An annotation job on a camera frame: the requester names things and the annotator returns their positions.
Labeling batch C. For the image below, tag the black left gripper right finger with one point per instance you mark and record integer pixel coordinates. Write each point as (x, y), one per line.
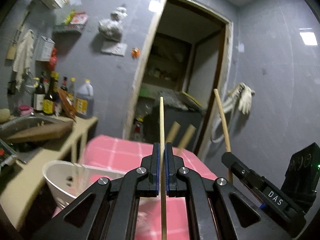
(215, 208)

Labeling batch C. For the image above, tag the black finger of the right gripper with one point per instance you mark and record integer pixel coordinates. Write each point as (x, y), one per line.
(247, 176)

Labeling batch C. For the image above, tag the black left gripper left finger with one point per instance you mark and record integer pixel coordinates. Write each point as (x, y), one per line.
(108, 209)

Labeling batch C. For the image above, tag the bamboo chopstick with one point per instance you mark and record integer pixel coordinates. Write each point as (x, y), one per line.
(223, 121)
(185, 139)

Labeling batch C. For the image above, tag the pale thin chopstick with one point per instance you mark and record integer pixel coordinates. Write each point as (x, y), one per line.
(162, 171)

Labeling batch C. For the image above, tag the steel kitchen sink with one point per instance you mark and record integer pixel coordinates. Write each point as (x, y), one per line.
(22, 123)

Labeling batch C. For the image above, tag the white perforated utensil basket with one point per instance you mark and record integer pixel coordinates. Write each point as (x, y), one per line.
(67, 181)

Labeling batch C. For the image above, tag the pink checked tablecloth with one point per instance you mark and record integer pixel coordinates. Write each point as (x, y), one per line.
(123, 155)

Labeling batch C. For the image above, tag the white work glove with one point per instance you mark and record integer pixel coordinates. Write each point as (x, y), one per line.
(244, 95)

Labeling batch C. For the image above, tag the pale chopstick in basket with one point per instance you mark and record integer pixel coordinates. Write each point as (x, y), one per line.
(173, 132)

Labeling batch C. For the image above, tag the wooden cutting board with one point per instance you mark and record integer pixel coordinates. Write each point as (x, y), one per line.
(40, 133)

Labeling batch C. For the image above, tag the black cabinet behind door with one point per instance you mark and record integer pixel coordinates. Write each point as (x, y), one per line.
(182, 117)

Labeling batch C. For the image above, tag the brown snack bag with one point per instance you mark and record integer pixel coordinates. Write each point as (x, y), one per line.
(66, 104)

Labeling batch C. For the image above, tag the large vinegar jug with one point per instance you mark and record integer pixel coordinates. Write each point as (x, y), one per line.
(84, 100)

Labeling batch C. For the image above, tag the dark soy sauce bottle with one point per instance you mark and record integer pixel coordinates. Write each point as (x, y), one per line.
(49, 99)

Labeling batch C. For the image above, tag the wine bottle white label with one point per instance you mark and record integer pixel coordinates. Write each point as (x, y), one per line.
(39, 95)

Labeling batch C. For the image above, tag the red plastic bag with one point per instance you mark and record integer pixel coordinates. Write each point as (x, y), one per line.
(53, 60)

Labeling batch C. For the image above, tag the hanging white towel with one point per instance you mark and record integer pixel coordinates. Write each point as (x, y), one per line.
(24, 55)

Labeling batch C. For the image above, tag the black camera box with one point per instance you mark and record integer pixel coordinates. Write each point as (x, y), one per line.
(302, 176)

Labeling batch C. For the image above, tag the orange wall hook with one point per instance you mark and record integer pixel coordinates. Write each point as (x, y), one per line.
(135, 52)

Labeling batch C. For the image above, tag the wall socket plate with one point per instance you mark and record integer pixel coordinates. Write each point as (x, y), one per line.
(114, 48)

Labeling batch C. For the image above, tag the wooden door frame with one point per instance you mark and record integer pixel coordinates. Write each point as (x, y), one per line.
(188, 48)

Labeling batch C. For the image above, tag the white plastic bag on wall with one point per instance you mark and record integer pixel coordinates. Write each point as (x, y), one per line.
(111, 28)

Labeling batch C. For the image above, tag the wire wall shelf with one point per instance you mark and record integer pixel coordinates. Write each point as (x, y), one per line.
(75, 22)

